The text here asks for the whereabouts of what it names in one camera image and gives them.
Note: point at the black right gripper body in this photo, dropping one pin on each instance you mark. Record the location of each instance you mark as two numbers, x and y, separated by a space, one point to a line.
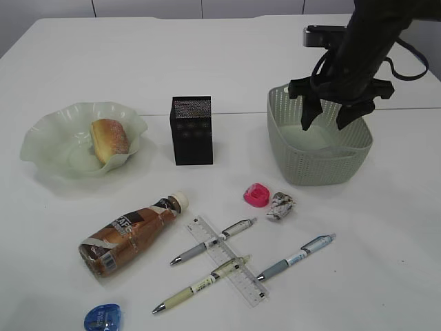
347 94

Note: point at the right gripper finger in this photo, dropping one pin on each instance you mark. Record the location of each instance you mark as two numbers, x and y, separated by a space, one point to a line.
311 108
349 113

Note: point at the white paper ball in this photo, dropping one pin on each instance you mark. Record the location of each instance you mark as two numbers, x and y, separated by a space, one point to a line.
280 206

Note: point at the pink pencil sharpener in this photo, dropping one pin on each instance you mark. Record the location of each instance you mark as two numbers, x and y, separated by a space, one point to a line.
257 195

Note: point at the bread roll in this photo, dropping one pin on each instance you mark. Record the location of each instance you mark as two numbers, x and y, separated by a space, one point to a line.
109 139

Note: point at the brown coffee drink bottle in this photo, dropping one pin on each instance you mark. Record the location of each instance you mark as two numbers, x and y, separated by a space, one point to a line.
120 241

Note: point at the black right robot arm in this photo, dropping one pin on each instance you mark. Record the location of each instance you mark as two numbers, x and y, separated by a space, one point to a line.
354 53

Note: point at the green plastic basket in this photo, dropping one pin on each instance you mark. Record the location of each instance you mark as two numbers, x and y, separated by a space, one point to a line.
321 155

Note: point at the black mesh pen holder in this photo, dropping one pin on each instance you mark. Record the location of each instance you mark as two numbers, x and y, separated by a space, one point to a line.
191 126

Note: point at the grey grip pen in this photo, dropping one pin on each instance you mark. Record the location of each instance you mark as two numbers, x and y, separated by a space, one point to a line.
210 237

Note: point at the blue clip pen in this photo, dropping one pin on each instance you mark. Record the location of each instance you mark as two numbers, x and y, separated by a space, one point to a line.
309 248

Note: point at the beige grip pen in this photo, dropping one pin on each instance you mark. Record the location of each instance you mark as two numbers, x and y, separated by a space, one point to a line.
221 272

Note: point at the wavy green glass plate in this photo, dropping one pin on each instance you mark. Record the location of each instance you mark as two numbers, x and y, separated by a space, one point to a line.
61 143

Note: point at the blue pencil sharpener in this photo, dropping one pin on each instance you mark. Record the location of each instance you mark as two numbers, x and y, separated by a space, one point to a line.
105 317

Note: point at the clear plastic ruler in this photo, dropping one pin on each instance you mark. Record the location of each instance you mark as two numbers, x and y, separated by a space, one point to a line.
243 278

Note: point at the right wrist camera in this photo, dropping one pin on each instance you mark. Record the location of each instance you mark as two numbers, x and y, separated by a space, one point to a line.
316 36

